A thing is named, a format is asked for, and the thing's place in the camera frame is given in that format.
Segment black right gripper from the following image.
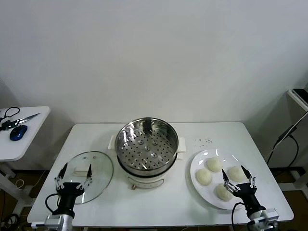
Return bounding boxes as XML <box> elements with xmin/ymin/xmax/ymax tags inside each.
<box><xmin>221</xmin><ymin>165</ymin><xmax>267</xmax><ymax>220</ymax></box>

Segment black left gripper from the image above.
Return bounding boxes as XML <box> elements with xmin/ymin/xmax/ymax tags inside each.
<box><xmin>53</xmin><ymin>163</ymin><xmax>93</xmax><ymax>217</ymax></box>

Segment white steamed baozi bun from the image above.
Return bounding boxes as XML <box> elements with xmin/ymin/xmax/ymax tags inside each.
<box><xmin>195</xmin><ymin>168</ymin><xmax>213</xmax><ymax>186</ymax></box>
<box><xmin>215</xmin><ymin>182</ymin><xmax>233</xmax><ymax>202</ymax></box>
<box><xmin>227</xmin><ymin>166</ymin><xmax>247</xmax><ymax>182</ymax></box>
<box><xmin>206</xmin><ymin>156</ymin><xmax>223</xmax><ymax>173</ymax></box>

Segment round glass pot lid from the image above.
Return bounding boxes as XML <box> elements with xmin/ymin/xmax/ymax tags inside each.
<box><xmin>56</xmin><ymin>151</ymin><xmax>114</xmax><ymax>205</ymax></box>

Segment perforated steel steamer basket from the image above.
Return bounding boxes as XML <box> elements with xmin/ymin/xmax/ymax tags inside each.
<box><xmin>115</xmin><ymin>117</ymin><xmax>180</xmax><ymax>172</ymax></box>

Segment steel steamer pot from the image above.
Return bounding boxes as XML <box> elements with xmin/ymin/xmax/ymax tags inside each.
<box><xmin>108</xmin><ymin>134</ymin><xmax>187</xmax><ymax>191</ymax></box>

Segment white round plate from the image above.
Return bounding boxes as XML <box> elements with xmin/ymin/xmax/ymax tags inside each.
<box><xmin>190</xmin><ymin>149</ymin><xmax>255</xmax><ymax>210</ymax></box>

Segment white side table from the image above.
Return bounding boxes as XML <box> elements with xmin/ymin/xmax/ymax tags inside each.
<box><xmin>0</xmin><ymin>105</ymin><xmax>51</xmax><ymax>207</ymax></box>

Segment blue computer mouse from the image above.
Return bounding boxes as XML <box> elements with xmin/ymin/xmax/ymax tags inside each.
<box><xmin>9</xmin><ymin>125</ymin><xmax>28</xmax><ymax>141</ymax></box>

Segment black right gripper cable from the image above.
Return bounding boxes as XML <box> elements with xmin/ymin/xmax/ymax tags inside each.
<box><xmin>231</xmin><ymin>202</ymin><xmax>246</xmax><ymax>231</ymax></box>

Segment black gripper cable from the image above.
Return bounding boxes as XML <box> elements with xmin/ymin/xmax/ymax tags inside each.
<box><xmin>45</xmin><ymin>193</ymin><xmax>61</xmax><ymax>215</ymax></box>
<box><xmin>231</xmin><ymin>202</ymin><xmax>246</xmax><ymax>231</ymax></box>

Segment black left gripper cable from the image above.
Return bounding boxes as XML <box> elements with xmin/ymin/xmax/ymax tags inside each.
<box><xmin>45</xmin><ymin>193</ymin><xmax>61</xmax><ymax>215</ymax></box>

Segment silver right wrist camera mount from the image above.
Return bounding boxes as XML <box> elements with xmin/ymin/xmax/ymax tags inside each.
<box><xmin>249</xmin><ymin>208</ymin><xmax>280</xmax><ymax>228</ymax></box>

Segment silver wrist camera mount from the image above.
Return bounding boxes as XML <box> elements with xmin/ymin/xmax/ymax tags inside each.
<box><xmin>30</xmin><ymin>215</ymin><xmax>64</xmax><ymax>229</ymax></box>
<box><xmin>249</xmin><ymin>208</ymin><xmax>280</xmax><ymax>228</ymax></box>

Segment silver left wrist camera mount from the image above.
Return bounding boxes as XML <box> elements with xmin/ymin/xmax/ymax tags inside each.
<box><xmin>30</xmin><ymin>215</ymin><xmax>64</xmax><ymax>229</ymax></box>

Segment white floor cable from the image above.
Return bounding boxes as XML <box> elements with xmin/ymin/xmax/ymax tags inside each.
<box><xmin>14</xmin><ymin>169</ymin><xmax>48</xmax><ymax>191</ymax></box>

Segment black background cable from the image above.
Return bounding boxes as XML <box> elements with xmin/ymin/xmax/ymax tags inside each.
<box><xmin>267</xmin><ymin>134</ymin><xmax>299</xmax><ymax>168</ymax></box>

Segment black handled scissors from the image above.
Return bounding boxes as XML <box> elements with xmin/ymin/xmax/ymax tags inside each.
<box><xmin>0</xmin><ymin>106</ymin><xmax>41</xmax><ymax>126</ymax></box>

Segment white shelf frame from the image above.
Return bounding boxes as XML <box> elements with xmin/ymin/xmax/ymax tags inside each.
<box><xmin>266</xmin><ymin>88</ymin><xmax>308</xmax><ymax>192</ymax></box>

